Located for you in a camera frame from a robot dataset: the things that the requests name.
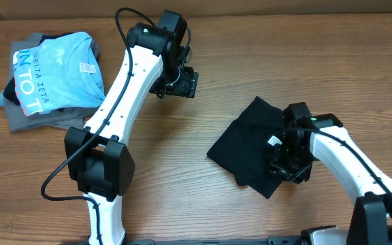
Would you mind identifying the black t-shirt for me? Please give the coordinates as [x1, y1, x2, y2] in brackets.
[207, 97, 284, 199]

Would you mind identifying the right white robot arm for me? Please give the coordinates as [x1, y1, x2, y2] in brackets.
[267, 114, 392, 244]

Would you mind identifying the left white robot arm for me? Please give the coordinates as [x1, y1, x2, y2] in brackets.
[62, 20, 198, 244]

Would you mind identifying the light blue folded t-shirt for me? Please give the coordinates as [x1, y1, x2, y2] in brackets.
[0, 32, 105, 116]

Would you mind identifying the grey folded t-shirt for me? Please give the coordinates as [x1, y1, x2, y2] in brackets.
[0, 40, 99, 132]

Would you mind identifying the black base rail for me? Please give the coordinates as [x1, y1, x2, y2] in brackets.
[59, 235, 306, 245]

